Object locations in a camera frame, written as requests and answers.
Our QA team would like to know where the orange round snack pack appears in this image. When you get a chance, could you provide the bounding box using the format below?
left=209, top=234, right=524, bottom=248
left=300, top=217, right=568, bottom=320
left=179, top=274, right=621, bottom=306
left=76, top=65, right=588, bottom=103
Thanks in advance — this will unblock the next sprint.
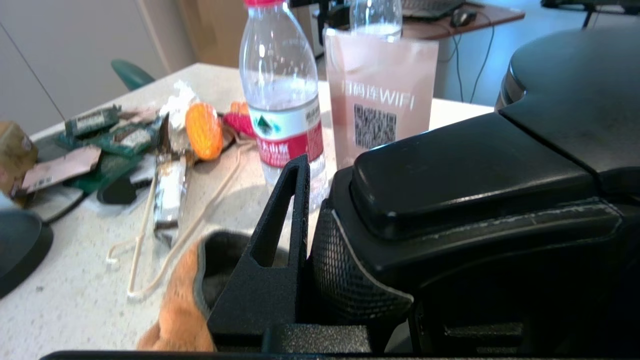
left=185, top=102, right=224, bottom=161

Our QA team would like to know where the black electric kettle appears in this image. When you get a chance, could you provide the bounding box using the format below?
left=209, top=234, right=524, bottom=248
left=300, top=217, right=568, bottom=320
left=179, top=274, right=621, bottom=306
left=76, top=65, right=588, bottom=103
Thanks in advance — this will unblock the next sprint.
left=310, top=25, right=640, bottom=353

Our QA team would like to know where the brown wooden desk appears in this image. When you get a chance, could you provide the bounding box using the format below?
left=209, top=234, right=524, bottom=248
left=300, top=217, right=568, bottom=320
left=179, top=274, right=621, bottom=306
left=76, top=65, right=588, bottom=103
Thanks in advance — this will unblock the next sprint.
left=400, top=0, right=527, bottom=42

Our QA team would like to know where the green snack wrapper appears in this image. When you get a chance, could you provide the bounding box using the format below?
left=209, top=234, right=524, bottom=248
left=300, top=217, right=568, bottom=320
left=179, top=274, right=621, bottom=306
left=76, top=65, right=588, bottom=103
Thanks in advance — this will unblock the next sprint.
left=65, top=104, right=122, bottom=139
left=94, top=120, right=167, bottom=157

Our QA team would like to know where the silver brown snack wrapper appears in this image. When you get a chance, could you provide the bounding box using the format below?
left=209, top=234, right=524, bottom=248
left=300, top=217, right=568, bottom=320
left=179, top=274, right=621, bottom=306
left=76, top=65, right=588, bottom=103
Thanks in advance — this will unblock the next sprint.
left=152, top=150, right=189, bottom=247

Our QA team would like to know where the white crumpled tissue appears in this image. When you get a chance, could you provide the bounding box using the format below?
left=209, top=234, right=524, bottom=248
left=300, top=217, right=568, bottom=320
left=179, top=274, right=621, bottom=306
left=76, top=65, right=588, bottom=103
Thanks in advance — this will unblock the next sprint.
left=160, top=80, right=202, bottom=132

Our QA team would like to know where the clear water bottle red cap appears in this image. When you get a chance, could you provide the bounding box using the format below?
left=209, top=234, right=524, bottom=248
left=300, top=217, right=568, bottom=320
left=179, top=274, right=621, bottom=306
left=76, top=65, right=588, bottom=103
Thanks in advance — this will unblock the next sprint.
left=239, top=0, right=329, bottom=211
left=349, top=0, right=404, bottom=42

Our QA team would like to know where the black computer mouse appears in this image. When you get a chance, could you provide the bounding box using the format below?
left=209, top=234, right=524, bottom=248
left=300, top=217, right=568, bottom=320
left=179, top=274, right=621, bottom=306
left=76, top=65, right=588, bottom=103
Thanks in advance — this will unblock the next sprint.
left=449, top=7, right=479, bottom=29

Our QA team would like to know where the red snack pack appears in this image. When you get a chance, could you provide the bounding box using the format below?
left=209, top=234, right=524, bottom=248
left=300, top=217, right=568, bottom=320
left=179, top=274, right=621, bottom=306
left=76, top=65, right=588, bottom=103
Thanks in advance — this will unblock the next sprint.
left=222, top=101, right=257, bottom=139

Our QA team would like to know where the cream cord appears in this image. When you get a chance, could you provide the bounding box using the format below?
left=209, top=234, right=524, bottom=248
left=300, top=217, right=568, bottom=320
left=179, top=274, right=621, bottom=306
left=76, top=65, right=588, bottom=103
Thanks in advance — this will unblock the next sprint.
left=106, top=145, right=242, bottom=302

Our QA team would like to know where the black laptop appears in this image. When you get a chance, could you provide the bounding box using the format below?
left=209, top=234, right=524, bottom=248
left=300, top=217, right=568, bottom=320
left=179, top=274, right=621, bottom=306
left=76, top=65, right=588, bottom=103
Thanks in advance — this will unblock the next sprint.
left=402, top=0, right=467, bottom=21

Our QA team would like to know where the black round object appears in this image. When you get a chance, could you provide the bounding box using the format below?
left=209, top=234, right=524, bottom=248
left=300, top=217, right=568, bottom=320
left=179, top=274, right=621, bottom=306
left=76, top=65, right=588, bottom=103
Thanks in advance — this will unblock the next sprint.
left=0, top=207, right=54, bottom=299

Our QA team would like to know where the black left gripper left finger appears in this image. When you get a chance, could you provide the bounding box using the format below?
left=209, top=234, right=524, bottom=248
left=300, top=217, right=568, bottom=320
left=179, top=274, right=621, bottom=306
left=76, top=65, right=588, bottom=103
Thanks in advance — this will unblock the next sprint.
left=207, top=154, right=312, bottom=348

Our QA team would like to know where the pink snack wrapper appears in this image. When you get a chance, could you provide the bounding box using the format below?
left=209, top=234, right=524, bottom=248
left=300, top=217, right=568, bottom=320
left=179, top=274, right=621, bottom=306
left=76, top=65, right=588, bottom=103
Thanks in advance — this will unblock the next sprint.
left=21, top=145, right=103, bottom=195

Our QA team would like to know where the pink wifi sign card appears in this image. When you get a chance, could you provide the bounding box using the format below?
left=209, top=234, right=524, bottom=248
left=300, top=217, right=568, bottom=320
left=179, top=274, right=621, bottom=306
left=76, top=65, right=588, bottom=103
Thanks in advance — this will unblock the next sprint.
left=323, top=27, right=440, bottom=171

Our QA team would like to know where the brown snack pack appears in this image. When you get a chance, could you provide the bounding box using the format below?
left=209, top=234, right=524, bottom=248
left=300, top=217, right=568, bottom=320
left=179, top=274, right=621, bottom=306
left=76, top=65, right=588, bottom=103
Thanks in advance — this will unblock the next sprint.
left=0, top=120, right=39, bottom=197

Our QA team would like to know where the orange grey oven glove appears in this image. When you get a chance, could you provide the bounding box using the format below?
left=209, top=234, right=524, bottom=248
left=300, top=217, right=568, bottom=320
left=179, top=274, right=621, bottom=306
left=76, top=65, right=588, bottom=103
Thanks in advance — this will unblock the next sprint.
left=137, top=230, right=291, bottom=352

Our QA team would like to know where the teal chair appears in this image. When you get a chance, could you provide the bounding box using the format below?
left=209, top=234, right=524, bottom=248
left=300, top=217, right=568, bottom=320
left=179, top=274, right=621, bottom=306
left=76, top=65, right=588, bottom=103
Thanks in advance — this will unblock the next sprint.
left=111, top=59, right=156, bottom=92

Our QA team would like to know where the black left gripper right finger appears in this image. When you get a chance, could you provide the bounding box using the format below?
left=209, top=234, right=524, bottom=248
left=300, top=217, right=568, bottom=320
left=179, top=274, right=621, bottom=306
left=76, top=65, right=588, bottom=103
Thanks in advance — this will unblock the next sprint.
left=415, top=280, right=531, bottom=352

